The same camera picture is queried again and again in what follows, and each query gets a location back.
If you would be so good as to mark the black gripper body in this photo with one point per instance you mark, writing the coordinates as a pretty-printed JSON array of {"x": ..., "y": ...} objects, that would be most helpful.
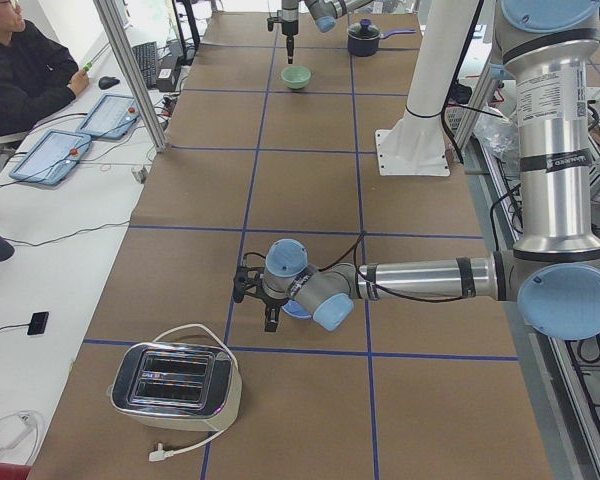
[
  {"x": 289, "y": 23},
  {"x": 274, "y": 302}
]

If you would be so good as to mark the dark blue saucepan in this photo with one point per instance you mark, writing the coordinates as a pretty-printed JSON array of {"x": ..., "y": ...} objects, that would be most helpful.
[{"x": 364, "y": 37}]

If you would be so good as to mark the white chrome toaster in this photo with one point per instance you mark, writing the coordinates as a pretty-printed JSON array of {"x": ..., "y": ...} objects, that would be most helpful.
[{"x": 178, "y": 386}]

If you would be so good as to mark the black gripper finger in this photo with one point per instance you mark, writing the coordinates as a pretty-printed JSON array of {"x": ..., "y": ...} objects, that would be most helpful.
[
  {"x": 275, "y": 318},
  {"x": 288, "y": 48},
  {"x": 292, "y": 48},
  {"x": 269, "y": 319}
]

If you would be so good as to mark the aluminium frame post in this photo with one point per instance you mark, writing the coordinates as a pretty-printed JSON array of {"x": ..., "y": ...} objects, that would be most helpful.
[{"x": 115, "y": 31}]

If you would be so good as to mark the blue teach pendant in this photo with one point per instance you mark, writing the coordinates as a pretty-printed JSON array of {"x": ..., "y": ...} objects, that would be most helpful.
[
  {"x": 52, "y": 158},
  {"x": 111, "y": 117}
]

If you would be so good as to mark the small black box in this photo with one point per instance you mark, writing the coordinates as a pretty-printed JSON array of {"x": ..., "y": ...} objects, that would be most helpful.
[{"x": 38, "y": 323}]

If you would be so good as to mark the green bowl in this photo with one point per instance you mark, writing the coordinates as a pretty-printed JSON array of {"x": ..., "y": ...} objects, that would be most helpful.
[{"x": 296, "y": 77}]

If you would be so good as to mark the white camera mast base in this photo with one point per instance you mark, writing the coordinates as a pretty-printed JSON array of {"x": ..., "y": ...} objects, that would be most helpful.
[{"x": 415, "y": 146}]

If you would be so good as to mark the far blue teach pendant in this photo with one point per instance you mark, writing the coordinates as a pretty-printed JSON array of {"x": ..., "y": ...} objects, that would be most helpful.
[{"x": 111, "y": 117}]

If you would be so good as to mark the black computer mouse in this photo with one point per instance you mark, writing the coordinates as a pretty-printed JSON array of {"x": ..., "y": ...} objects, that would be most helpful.
[{"x": 107, "y": 82}]

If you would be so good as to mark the black keyboard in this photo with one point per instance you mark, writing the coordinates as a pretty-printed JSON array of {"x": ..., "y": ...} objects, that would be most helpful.
[{"x": 146, "y": 57}]

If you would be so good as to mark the near blue teach pendant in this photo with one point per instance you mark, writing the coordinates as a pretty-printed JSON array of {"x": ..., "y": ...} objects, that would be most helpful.
[{"x": 52, "y": 158}]

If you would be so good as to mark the seated person in black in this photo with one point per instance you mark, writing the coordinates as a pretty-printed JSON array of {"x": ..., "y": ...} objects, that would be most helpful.
[{"x": 38, "y": 76}]

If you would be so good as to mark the blue bowl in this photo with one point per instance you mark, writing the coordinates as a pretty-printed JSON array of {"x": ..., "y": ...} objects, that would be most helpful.
[{"x": 295, "y": 310}]

